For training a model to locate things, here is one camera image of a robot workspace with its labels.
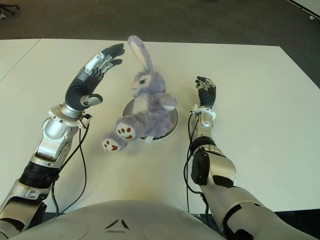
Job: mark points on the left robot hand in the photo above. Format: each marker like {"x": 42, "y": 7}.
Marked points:
{"x": 80, "y": 90}

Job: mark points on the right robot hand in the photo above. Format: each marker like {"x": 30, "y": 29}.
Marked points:
{"x": 207, "y": 96}

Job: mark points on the purple plush bunny doll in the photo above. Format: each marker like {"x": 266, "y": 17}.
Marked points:
{"x": 150, "y": 105}

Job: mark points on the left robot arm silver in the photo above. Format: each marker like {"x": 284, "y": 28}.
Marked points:
{"x": 50, "y": 140}

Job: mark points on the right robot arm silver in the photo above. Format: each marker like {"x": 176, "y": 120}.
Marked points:
{"x": 220, "y": 165}

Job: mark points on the white plate black rim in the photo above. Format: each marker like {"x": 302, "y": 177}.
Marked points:
{"x": 175, "y": 120}

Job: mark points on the person leg with sneaker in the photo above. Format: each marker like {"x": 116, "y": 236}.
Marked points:
{"x": 2, "y": 15}

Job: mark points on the black office chair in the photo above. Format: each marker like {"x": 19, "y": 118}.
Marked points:
{"x": 10, "y": 5}

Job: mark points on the small white floor scrap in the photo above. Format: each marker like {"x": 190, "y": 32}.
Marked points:
{"x": 312, "y": 17}

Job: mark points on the white board panel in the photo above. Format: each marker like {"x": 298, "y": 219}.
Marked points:
{"x": 307, "y": 5}

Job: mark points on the grey robot torso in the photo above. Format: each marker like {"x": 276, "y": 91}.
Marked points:
{"x": 120, "y": 220}

